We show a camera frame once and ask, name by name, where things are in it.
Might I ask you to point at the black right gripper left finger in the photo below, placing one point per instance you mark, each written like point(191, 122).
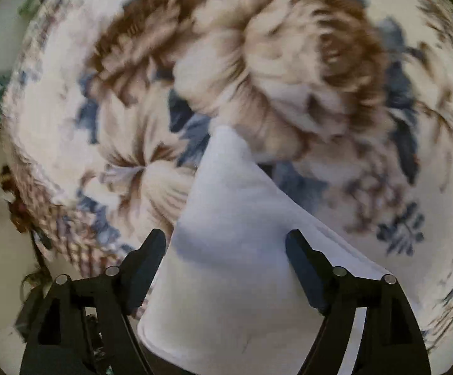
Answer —
point(82, 326)

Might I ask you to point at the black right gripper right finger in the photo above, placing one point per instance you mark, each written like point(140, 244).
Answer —
point(391, 341)

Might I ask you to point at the white pants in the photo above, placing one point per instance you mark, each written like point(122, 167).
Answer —
point(226, 299)

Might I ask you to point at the floral cream blanket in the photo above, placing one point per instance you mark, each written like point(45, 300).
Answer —
point(346, 104)

